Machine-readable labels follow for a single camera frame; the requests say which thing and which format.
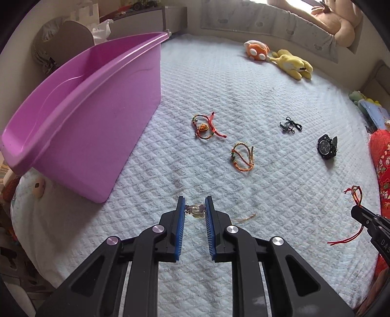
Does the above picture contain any red green string bracelet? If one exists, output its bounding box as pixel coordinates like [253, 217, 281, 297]
[326, 185, 366, 247]

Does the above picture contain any black wrist watch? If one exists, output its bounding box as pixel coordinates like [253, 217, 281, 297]
[317, 134, 338, 160]

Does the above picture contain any gold chain flower necklace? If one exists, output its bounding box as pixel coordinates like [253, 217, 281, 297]
[184, 203, 257, 224]

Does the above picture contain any black cord jewelry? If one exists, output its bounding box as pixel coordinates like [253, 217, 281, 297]
[279, 116, 303, 134]

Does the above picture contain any orange braided bracelet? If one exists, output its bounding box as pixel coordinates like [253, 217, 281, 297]
[230, 142, 256, 172]

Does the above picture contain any red cord pendant bracelet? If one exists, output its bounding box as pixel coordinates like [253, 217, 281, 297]
[191, 111, 228, 141]

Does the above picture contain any red floral pillow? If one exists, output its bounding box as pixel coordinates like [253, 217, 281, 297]
[368, 129, 390, 275]

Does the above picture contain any green blue plush toy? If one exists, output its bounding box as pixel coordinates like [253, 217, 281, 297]
[348, 90, 389, 131]

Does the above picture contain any purple plastic bin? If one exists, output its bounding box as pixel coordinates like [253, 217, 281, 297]
[1, 32, 168, 203]

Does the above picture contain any yellow plush toy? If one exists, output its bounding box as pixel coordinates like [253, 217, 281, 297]
[269, 49, 313, 80]

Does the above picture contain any orange white plush toy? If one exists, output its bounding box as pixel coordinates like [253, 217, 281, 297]
[243, 40, 270, 61]

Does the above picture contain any grey padded bed bumper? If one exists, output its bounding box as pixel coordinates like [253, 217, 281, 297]
[201, 1, 338, 63]

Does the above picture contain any grey chair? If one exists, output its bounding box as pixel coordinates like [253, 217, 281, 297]
[31, 17, 95, 76]

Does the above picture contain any white wipes pack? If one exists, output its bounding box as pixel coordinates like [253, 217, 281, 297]
[91, 19, 114, 45]

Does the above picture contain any grey white cabinet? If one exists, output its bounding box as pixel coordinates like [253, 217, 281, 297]
[108, 6, 188, 40]

